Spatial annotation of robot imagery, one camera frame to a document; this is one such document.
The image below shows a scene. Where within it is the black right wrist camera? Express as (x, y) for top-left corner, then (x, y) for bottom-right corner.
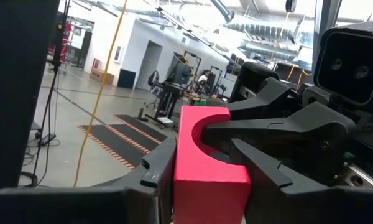
(312, 21), (373, 108)

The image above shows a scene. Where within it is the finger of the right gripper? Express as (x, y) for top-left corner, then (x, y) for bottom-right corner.
(226, 77), (301, 121)
(201, 102), (357, 184)

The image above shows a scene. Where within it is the red cart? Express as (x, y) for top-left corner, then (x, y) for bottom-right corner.
(48, 21), (74, 63)

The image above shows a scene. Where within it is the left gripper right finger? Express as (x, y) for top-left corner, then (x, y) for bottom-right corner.
(231, 139), (373, 224)

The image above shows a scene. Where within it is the black wall panel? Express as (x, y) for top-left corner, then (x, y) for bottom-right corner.
(117, 68), (137, 90)

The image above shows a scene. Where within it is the black office chair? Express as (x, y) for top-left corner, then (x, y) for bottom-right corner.
(144, 70), (161, 110)

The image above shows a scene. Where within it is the black mat orange striped edge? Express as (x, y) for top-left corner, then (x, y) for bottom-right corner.
(76, 124), (150, 170)
(111, 114), (168, 146)

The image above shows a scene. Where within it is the cardboard box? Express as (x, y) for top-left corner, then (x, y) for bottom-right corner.
(90, 68), (115, 85)

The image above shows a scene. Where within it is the black standing desk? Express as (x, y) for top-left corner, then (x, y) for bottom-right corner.
(154, 80), (193, 128)

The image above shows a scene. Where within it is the black power strip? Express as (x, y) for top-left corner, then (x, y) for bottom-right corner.
(39, 133), (57, 147)

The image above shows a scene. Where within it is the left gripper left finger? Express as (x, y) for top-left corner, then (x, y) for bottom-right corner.
(0, 138), (177, 224)

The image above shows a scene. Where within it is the black folding partition screen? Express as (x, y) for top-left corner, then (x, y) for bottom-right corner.
(0, 0), (62, 192)

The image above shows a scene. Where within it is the red arch wooden block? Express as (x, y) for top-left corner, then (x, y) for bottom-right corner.
(173, 105), (252, 224)

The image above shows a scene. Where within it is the yellow extension cable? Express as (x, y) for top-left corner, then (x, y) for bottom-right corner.
(73, 0), (128, 189)

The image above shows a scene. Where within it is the person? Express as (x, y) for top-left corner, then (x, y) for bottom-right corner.
(197, 70), (211, 94)

